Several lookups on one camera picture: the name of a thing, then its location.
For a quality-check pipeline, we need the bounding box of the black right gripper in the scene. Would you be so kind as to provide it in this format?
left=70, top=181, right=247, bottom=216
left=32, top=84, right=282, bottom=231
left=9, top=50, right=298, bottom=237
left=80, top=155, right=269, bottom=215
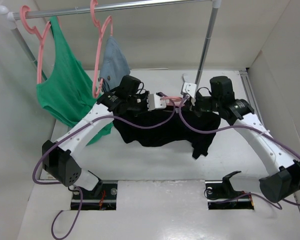
left=181, top=92, right=222, bottom=117

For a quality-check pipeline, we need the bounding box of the pink hanger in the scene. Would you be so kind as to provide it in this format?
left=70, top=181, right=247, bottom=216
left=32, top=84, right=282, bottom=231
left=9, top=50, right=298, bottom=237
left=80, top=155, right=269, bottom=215
left=19, top=5, right=61, bottom=85
left=89, top=0, right=113, bottom=99
left=160, top=96, right=183, bottom=106

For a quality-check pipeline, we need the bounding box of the black t shirt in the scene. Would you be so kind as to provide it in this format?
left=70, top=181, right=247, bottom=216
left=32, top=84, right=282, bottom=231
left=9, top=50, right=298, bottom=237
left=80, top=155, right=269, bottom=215
left=113, top=110, right=221, bottom=159

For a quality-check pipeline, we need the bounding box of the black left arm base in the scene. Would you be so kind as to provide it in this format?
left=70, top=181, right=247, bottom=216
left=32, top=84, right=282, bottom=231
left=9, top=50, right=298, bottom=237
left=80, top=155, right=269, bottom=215
left=68, top=180, right=118, bottom=211

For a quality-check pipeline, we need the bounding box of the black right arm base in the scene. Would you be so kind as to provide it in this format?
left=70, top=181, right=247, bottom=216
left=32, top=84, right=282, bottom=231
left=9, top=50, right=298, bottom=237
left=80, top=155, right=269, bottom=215
left=203, top=170, right=255, bottom=210

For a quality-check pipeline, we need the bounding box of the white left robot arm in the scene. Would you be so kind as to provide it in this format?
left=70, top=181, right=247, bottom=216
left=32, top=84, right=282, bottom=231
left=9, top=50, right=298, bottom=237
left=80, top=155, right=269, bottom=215
left=41, top=75, right=149, bottom=199

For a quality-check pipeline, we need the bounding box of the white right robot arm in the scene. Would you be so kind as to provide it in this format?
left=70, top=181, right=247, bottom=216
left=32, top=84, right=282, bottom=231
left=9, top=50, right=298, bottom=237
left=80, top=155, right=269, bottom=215
left=185, top=76, right=300, bottom=203

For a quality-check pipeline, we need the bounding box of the blue denim garment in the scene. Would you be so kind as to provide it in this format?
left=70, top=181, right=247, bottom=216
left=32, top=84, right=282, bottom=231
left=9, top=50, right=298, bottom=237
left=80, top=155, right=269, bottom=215
left=99, top=36, right=131, bottom=93

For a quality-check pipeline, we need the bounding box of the green tank top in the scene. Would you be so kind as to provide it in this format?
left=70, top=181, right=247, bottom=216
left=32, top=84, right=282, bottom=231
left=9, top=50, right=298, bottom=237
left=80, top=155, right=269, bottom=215
left=35, top=16, right=114, bottom=147

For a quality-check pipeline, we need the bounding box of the silver clothes rack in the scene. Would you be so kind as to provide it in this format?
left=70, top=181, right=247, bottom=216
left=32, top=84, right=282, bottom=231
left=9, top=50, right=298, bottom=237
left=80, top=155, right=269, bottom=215
left=0, top=0, right=222, bottom=85

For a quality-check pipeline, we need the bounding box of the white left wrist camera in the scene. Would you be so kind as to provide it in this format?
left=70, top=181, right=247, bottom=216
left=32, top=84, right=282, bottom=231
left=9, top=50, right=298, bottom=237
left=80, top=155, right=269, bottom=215
left=147, top=93, right=167, bottom=112

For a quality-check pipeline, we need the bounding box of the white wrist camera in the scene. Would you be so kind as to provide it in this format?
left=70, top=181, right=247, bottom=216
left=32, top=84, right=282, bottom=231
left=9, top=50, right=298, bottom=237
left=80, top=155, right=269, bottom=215
left=181, top=82, right=197, bottom=106
left=147, top=93, right=167, bottom=112

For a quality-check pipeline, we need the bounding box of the aluminium rail right side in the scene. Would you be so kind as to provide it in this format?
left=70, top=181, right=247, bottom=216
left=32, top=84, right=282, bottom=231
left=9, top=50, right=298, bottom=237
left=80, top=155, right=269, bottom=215
left=239, top=70, right=262, bottom=121

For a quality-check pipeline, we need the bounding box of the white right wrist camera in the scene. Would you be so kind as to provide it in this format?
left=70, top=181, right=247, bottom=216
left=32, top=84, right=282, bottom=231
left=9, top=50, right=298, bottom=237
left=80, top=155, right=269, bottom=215
left=181, top=82, right=197, bottom=106

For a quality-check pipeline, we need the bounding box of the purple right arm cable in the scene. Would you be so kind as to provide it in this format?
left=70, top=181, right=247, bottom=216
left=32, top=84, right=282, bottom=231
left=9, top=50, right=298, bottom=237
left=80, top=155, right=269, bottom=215
left=177, top=94, right=300, bottom=210

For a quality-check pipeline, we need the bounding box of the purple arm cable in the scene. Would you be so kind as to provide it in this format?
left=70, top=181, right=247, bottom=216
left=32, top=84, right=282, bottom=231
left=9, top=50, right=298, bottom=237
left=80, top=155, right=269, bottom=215
left=31, top=92, right=176, bottom=240
left=177, top=94, right=300, bottom=210

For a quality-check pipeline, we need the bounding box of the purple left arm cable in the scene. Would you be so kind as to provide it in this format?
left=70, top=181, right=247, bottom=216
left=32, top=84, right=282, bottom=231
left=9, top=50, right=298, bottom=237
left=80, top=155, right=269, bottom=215
left=31, top=92, right=176, bottom=240

